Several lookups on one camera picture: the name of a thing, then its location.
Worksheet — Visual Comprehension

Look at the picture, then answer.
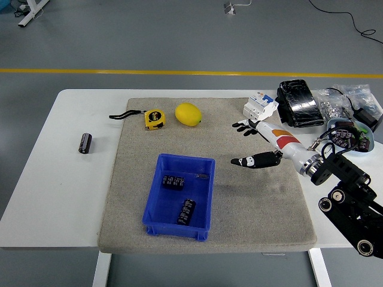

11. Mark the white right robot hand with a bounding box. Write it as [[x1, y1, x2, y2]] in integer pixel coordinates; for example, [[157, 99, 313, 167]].
[[230, 118, 315, 174]]

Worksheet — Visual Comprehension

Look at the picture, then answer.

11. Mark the blue plastic box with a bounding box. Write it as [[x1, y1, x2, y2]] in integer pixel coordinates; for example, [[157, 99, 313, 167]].
[[142, 152, 216, 242]]

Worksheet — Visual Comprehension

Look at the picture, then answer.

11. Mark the black wrapped pack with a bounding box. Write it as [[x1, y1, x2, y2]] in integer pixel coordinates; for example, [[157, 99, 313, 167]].
[[275, 79, 326, 129]]

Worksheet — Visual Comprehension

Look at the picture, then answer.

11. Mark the white circuit breaker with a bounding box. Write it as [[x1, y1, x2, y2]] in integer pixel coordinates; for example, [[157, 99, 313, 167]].
[[242, 93, 279, 124]]

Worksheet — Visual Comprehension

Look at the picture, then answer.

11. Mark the light blue bowl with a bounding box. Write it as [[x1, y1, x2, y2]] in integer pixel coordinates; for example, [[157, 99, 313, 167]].
[[326, 118, 376, 157]]

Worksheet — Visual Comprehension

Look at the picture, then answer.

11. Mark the clear bag of washers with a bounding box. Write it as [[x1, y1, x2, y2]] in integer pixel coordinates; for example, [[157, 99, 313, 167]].
[[315, 88, 345, 120]]

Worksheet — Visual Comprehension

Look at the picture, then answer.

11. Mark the grey-brown mat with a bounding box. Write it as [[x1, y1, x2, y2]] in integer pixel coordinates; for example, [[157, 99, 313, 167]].
[[97, 97, 318, 255]]

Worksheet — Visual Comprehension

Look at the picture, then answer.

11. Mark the black power adapter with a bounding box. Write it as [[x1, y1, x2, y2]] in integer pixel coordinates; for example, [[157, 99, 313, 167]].
[[352, 107, 381, 132]]

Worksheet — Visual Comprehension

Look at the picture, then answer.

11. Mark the clear bag of screws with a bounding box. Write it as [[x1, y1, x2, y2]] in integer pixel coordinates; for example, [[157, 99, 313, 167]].
[[333, 83, 383, 116]]

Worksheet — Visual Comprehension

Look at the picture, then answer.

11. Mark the yellow lemon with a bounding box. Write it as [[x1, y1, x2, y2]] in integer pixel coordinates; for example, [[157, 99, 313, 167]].
[[175, 102, 203, 127]]

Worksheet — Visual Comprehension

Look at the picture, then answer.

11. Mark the yellow tape measure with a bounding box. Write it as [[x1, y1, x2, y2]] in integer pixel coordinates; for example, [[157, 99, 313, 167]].
[[108, 109, 167, 132]]

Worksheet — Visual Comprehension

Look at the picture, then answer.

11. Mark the white table leg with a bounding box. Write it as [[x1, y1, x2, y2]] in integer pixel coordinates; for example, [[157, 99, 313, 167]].
[[308, 248, 333, 287], [92, 252, 112, 287]]

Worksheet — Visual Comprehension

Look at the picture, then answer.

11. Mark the white stand base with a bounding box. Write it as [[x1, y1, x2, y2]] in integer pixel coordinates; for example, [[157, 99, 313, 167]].
[[17, 0, 50, 28]]

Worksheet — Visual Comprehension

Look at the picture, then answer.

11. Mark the black adapter cable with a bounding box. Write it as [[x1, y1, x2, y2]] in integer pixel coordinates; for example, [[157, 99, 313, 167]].
[[326, 87, 357, 119]]

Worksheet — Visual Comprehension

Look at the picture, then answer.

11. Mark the black floor cable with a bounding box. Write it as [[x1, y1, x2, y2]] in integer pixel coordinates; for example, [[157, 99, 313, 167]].
[[308, 0, 383, 44]]

